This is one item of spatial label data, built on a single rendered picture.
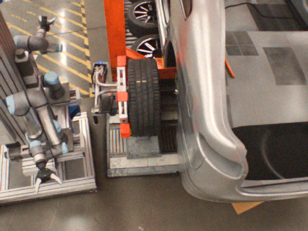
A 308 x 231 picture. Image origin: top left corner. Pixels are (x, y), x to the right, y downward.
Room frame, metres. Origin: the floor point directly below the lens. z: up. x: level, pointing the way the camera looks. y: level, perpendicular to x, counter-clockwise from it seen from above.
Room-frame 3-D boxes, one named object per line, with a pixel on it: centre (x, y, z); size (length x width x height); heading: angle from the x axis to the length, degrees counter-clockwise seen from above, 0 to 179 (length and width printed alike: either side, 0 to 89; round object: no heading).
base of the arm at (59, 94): (1.59, 0.86, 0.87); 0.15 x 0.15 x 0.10
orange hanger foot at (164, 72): (2.13, 0.02, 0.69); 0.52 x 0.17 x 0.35; 97
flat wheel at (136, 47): (2.49, -0.03, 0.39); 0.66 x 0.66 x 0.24
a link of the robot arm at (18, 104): (1.05, 0.85, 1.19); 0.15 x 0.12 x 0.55; 119
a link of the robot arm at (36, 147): (0.82, 0.72, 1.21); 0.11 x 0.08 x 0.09; 29
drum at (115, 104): (1.52, 0.32, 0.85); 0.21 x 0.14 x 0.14; 97
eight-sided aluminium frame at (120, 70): (1.53, 0.25, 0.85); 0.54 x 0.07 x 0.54; 7
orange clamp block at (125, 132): (1.22, 0.21, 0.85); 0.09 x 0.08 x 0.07; 7
